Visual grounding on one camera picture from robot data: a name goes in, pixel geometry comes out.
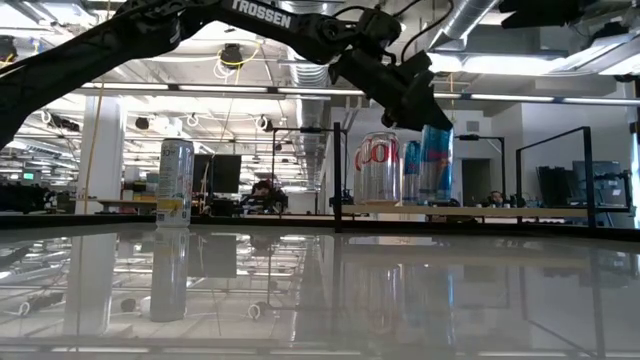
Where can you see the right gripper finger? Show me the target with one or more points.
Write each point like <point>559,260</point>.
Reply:
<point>535,12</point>

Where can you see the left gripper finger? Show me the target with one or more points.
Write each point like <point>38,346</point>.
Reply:
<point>420,110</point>

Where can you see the blue silver Red Bull can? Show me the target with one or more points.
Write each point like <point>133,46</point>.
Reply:
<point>436,165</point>
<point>411,172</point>

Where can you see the tall white beverage can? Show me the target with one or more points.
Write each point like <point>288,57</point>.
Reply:
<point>175,185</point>

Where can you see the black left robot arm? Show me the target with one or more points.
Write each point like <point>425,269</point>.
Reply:
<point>75,62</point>

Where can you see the bright ceiling light panel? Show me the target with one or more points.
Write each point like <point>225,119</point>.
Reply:
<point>500,65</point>

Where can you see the person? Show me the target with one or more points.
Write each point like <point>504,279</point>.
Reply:
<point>262,190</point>
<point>495,198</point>

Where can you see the black ceiling device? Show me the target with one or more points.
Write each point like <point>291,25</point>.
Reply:
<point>231,54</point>

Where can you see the long ceiling light bar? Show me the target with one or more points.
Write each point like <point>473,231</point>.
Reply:
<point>225,89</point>

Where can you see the dark computer monitors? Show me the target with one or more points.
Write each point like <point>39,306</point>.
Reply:
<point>225,172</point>

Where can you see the background monitor on desk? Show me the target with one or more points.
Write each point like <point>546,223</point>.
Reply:
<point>595,182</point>

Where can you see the white building pillar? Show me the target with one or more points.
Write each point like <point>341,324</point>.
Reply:
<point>105,160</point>

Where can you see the green exit sign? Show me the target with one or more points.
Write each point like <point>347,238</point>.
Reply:
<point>28,176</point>

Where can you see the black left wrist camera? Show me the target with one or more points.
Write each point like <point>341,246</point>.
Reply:
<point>416,64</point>

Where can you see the silver ventilation duct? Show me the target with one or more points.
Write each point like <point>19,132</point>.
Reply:
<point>465,20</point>
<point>307,75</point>

